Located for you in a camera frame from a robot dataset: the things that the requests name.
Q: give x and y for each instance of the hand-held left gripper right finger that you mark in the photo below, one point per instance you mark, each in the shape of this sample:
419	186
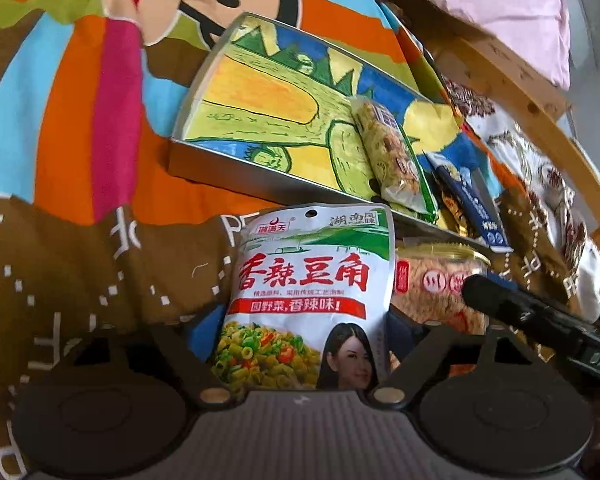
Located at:
405	340

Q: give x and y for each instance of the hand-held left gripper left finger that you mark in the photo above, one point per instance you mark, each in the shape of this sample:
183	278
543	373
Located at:
200	335

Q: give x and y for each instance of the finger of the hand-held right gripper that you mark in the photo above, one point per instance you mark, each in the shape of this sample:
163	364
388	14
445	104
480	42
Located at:
555	335

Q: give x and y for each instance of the red label clear snack packet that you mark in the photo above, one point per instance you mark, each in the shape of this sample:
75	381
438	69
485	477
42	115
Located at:
430	290

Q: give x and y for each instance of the white green bean snack packet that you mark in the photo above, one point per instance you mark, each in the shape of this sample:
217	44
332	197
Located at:
305	285

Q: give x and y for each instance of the blue snack packet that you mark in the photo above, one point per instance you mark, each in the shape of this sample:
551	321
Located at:
472	205

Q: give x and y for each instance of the long clear crispy snack packet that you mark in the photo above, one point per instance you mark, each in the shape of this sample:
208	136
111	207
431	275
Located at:
390	155

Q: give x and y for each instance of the cartoon printed tin box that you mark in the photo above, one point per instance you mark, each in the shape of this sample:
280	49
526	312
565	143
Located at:
270	95

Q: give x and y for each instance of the brown cartoon printed blanket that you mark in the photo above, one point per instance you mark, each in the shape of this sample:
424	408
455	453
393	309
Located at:
80	110

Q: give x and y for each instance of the pink bed sheet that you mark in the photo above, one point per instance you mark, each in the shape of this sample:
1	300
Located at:
480	0

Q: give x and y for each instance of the wooden bed frame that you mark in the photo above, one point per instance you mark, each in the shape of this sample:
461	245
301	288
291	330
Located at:
505	80

